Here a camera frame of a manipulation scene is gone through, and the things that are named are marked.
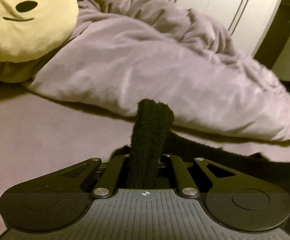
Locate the cream round face pillow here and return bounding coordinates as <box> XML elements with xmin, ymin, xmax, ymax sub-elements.
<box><xmin>0</xmin><ymin>0</ymin><xmax>80</xmax><ymax>63</ymax></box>

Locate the purple rumpled duvet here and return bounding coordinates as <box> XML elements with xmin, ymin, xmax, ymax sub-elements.
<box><xmin>0</xmin><ymin>0</ymin><xmax>290</xmax><ymax>142</ymax></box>

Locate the black knit sweater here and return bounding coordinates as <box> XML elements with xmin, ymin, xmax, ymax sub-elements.
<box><xmin>111</xmin><ymin>99</ymin><xmax>290</xmax><ymax>194</ymax></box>

